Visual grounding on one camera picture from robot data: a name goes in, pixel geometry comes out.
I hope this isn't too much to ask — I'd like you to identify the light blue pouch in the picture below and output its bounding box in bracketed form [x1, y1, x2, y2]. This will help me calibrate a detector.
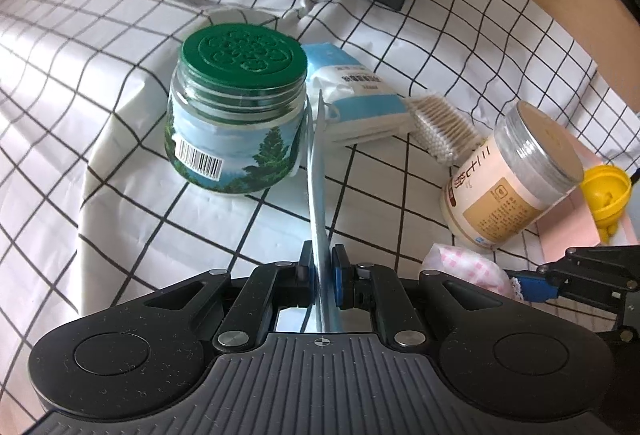
[306, 91, 343, 335]

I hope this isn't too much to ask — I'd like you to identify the pink gingham soft pad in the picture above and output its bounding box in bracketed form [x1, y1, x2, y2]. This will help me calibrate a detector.
[422, 243, 524, 302]

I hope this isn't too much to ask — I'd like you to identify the yellow plush toy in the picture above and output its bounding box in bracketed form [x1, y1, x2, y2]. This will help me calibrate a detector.
[579, 164, 631, 243]

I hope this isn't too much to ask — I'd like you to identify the pink cardboard box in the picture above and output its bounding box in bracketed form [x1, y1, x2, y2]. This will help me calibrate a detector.
[536, 143, 638, 262]

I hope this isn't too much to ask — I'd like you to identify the clear cotton pad canister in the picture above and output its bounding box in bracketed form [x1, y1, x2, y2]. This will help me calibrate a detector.
[440, 100, 584, 251]

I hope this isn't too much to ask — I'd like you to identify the cotton swabs bundle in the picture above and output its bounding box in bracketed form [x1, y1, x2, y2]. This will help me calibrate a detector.
[405, 94, 484, 166]

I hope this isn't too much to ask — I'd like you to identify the blue white wipes pack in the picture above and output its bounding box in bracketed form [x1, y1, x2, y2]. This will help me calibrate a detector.
[303, 43, 414, 146]

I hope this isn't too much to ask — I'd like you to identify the white black checkered tablecloth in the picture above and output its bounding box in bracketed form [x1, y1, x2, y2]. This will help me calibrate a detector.
[1, 0, 639, 434]

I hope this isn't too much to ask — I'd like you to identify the green lid air freshener jar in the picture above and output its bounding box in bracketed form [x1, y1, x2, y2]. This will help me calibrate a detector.
[165, 24, 308, 195]

